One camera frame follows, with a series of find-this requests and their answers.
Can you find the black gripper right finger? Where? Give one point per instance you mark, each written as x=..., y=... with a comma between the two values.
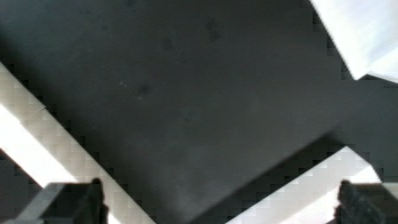
x=369, y=204

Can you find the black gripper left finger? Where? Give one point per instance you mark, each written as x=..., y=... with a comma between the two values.
x=69, y=204

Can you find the white drawer cabinet housing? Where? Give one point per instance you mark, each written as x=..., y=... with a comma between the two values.
x=362, y=24

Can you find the white plastic border frame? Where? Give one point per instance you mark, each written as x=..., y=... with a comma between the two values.
x=220, y=143

